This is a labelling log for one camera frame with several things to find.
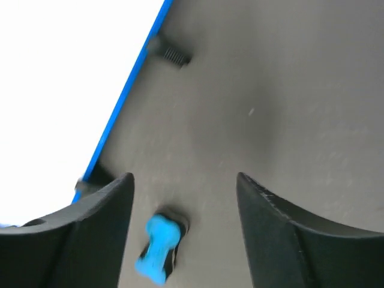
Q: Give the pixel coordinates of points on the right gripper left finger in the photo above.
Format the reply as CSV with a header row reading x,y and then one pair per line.
x,y
81,245

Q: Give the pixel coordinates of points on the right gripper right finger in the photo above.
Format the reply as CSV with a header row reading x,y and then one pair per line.
x,y
288,246

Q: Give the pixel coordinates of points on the blue felt eraser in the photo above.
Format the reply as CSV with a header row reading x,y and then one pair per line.
x,y
165,230

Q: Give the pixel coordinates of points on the blue framed whiteboard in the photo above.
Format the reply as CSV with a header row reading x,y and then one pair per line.
x,y
66,68

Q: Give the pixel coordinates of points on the black whiteboard foot clip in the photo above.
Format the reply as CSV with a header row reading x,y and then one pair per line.
x,y
98,178

